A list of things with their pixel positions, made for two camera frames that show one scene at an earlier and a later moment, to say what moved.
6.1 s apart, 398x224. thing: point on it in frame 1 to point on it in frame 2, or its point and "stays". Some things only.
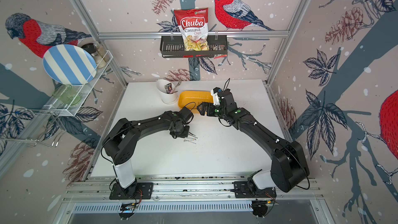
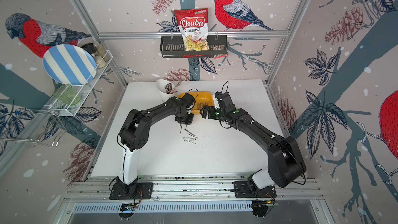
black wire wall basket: (174, 47) stays
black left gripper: (185, 135) to (189, 122)
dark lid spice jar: (93, 49) stays
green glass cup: (66, 93) stays
